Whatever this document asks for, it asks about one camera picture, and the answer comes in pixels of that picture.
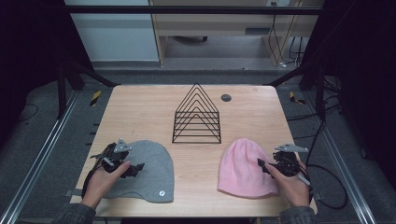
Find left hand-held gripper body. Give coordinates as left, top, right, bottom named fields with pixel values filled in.
left=90, top=137, right=134, bottom=174

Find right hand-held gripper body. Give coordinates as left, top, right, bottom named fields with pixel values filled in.
left=272, top=142, right=312, bottom=188

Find gray knit beanie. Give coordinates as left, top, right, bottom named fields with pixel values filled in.
left=104, top=139, right=176, bottom=203

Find pink knit beanie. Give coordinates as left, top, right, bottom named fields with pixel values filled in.
left=217, top=137, right=280, bottom=200

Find black wire triangular rack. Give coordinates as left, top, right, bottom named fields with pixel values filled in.
left=171, top=82, right=222, bottom=145

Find person's right hand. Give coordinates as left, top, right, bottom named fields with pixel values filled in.
left=264, top=160, right=312, bottom=209

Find person's left hand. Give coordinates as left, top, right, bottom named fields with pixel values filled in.
left=80, top=161, right=132, bottom=210

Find yellow black striped tape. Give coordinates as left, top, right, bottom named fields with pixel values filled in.
left=289, top=91, right=306, bottom=105
left=90, top=90, right=103, bottom=107

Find black metal stand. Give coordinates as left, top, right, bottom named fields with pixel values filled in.
left=264, top=60, right=328, bottom=122
left=55, top=59, right=120, bottom=120

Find black curtain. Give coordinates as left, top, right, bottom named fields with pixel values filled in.
left=0, top=0, right=94, bottom=150
left=300, top=0, right=396, bottom=190

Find white cabinet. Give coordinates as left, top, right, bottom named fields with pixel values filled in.
left=64, top=0, right=161, bottom=63

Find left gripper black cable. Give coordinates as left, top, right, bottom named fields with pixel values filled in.
left=80, top=143, right=117, bottom=200

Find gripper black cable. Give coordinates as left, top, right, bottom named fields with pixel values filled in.
left=80, top=143, right=117, bottom=200
left=297, top=119, right=349, bottom=210

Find aluminium floor rail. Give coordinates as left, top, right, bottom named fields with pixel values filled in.
left=302, top=91, right=378, bottom=224
left=0, top=90, right=81, bottom=224

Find black floor cables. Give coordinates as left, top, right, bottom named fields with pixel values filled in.
left=285, top=77, right=344, bottom=140

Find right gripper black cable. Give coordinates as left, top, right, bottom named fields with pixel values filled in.
left=297, top=119, right=349, bottom=210

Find thin black floor cable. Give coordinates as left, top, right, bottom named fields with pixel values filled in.
left=17, top=103, right=40, bottom=123

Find bundle of black cables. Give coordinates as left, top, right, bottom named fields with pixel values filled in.
left=289, top=36, right=305, bottom=67

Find yellow cable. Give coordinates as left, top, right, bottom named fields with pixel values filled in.
left=268, top=0, right=304, bottom=66

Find black hanging cable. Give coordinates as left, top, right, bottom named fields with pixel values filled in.
left=268, top=1, right=283, bottom=64

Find black horizontal frame bar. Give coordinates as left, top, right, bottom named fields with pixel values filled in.
left=65, top=5, right=323, bottom=16

